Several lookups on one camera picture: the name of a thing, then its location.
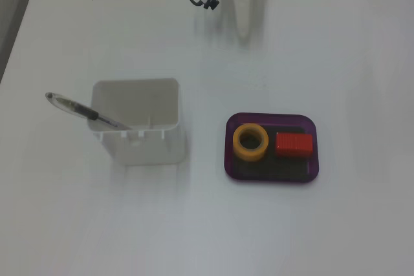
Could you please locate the red ribbed cube block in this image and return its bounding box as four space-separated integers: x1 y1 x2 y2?
274 132 314 158

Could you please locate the white plastic pen holder box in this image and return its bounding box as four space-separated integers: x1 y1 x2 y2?
90 77 188 166

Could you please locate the purple metal tray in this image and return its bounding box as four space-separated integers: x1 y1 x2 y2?
223 112 321 183

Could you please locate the yellow masking tape roll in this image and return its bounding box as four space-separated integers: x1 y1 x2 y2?
232 123 270 162

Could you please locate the black ballpoint pen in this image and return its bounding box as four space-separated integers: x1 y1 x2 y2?
45 91 134 131

